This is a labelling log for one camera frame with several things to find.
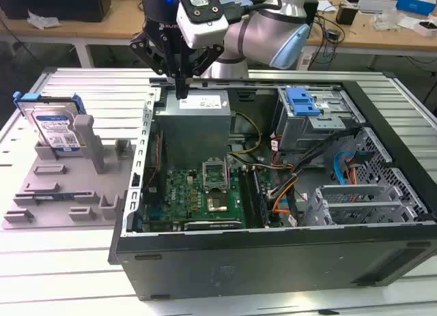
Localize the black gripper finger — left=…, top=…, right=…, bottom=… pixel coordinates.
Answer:
left=181, top=44, right=225, bottom=100
left=128, top=31, right=183, bottom=100

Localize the hard disk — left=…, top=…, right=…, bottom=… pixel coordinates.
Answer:
left=12, top=92, right=86, bottom=156

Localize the blue data wire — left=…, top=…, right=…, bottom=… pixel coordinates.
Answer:
left=333, top=150, right=372, bottom=186

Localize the orange red power wire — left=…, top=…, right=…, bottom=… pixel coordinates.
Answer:
left=344, top=158, right=360, bottom=186

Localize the silver disk bay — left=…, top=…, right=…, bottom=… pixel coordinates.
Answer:
left=302, top=184, right=416, bottom=227

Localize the wooden desk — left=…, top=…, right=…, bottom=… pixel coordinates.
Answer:
left=0, top=0, right=437, bottom=70

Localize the grey power supply unit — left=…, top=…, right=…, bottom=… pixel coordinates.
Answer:
left=155, top=89, right=235, bottom=170

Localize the metal socket cover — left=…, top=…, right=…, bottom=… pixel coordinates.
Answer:
left=202, top=158, right=229, bottom=190

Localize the blue plastic drive latch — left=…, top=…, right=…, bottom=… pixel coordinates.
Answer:
left=285, top=86, right=321, bottom=117

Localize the large black box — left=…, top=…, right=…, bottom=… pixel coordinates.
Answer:
left=0, top=0, right=112, bottom=23

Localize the crumpled white plastic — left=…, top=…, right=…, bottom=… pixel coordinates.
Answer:
left=27, top=10, right=61, bottom=31

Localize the upright black box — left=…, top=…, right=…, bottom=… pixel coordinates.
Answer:
left=302, top=0, right=319, bottom=25

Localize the metal optical drive cage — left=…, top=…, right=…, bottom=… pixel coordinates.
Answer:
left=274, top=85, right=365, bottom=153

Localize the green motherboard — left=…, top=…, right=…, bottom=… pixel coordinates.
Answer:
left=143, top=165, right=284, bottom=231

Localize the CPU socket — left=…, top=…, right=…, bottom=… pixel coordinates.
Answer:
left=204, top=189, right=229, bottom=213

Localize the black RAM slot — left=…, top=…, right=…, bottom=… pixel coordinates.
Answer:
left=238, top=166, right=257, bottom=228

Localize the small black speaker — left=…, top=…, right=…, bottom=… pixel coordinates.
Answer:
left=336, top=5, right=358, bottom=26

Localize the grey parts rack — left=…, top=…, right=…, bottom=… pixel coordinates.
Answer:
left=1, top=114, right=136, bottom=231

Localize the installed RAM stick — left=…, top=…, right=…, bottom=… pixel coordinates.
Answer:
left=251, top=167, right=271, bottom=227

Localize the black graphics card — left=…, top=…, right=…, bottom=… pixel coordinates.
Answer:
left=184, top=220, right=245, bottom=232

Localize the RAM stick on rack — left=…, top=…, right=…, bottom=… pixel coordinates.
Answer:
left=33, top=192, right=78, bottom=203

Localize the grey flat box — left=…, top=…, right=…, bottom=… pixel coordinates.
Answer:
left=356, top=0, right=399, bottom=14

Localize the clear plastic bag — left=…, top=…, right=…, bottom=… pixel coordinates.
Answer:
left=371, top=8, right=416, bottom=32

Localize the black PC case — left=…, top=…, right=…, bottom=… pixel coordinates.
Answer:
left=107, top=72, right=437, bottom=302

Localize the small white box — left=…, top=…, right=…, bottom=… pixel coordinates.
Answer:
left=412, top=18, right=437, bottom=38

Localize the blue cardboard box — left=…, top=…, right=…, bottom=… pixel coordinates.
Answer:
left=395, top=0, right=437, bottom=18

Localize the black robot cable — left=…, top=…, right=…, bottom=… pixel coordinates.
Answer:
left=221, top=0, right=284, bottom=23

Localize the yellow wire bundle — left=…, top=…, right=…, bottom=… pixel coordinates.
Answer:
left=227, top=111, right=263, bottom=156

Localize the black cable bundle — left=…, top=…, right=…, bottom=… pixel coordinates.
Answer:
left=288, top=126, right=363, bottom=180

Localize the orange black wire bundle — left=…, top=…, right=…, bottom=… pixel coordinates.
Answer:
left=268, top=162, right=305, bottom=214

